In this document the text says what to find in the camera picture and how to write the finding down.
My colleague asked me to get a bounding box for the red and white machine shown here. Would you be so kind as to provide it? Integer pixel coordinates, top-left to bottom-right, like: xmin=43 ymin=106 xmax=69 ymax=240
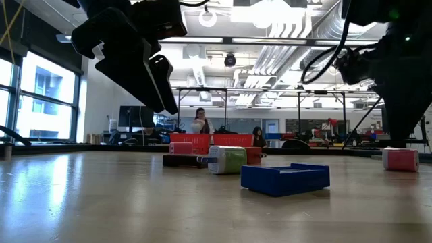
xmin=312 ymin=117 xmax=340 ymax=146

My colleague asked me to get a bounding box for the pink wall charger cube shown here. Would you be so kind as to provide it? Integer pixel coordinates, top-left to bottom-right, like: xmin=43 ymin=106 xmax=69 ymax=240
xmin=169 ymin=142 xmax=194 ymax=156

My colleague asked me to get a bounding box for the person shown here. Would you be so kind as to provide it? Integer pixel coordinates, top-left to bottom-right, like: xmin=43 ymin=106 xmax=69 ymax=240
xmin=190 ymin=107 xmax=215 ymax=134
xmin=252 ymin=126 xmax=267 ymax=149

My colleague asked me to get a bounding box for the large window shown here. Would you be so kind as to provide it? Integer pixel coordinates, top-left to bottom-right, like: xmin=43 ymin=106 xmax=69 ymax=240
xmin=0 ymin=50 xmax=84 ymax=144

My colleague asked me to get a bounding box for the thin black cable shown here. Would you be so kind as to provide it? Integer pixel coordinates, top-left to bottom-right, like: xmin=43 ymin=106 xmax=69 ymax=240
xmin=342 ymin=97 xmax=384 ymax=149

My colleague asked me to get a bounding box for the long ceiling light strip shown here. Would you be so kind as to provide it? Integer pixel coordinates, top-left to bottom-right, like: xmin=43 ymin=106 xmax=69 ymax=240
xmin=55 ymin=33 xmax=381 ymax=48

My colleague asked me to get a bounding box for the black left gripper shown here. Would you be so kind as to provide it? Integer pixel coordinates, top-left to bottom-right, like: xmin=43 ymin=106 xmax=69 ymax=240
xmin=71 ymin=7 xmax=179 ymax=115

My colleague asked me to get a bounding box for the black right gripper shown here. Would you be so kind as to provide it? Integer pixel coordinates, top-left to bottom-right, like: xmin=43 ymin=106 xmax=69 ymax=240
xmin=369 ymin=33 xmax=432 ymax=149

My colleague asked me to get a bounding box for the green and white wall charger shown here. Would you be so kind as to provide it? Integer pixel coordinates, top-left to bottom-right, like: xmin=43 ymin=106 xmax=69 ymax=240
xmin=196 ymin=145 xmax=248 ymax=176

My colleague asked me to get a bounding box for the black rectangular box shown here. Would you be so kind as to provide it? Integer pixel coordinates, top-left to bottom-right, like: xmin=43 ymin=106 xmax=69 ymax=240
xmin=162 ymin=153 xmax=209 ymax=169

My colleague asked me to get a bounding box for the blue rectangular box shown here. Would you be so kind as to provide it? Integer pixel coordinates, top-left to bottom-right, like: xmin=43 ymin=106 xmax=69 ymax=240
xmin=240 ymin=163 xmax=331 ymax=198

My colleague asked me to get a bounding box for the dark red wall charger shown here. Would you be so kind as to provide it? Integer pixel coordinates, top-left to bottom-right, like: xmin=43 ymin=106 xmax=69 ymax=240
xmin=244 ymin=146 xmax=267 ymax=165

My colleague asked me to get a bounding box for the black computer monitor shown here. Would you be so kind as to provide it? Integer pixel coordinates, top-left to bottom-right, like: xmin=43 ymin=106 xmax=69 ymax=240
xmin=117 ymin=105 xmax=155 ymax=134

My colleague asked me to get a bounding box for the red plastic basket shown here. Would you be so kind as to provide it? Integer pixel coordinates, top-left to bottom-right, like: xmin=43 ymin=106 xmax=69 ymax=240
xmin=169 ymin=133 xmax=213 ymax=155
xmin=212 ymin=134 xmax=255 ymax=149

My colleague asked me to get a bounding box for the black metal gantry frame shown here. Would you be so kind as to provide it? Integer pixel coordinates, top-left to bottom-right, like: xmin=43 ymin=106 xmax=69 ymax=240
xmin=175 ymin=86 xmax=348 ymax=136

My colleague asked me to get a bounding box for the black aluminium table frame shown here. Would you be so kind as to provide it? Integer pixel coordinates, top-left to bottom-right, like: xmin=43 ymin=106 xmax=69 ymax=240
xmin=0 ymin=142 xmax=432 ymax=165

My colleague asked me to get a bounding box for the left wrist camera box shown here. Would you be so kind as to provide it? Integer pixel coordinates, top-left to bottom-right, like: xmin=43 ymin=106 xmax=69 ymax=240
xmin=134 ymin=0 xmax=188 ymax=41

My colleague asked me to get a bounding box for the white coiled cable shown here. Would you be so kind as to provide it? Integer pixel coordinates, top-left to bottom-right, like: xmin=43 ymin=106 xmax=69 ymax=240
xmin=198 ymin=9 xmax=218 ymax=28

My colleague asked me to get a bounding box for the silver ventilation duct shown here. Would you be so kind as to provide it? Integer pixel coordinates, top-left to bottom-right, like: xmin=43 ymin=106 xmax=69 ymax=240
xmin=298 ymin=0 xmax=345 ymax=70

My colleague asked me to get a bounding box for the pink and white wall charger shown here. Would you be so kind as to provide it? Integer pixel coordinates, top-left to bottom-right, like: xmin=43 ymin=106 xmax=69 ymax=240
xmin=382 ymin=147 xmax=420 ymax=173

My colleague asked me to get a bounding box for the small grey cylinder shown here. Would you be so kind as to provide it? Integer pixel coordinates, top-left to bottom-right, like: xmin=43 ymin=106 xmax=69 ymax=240
xmin=1 ymin=143 xmax=14 ymax=161

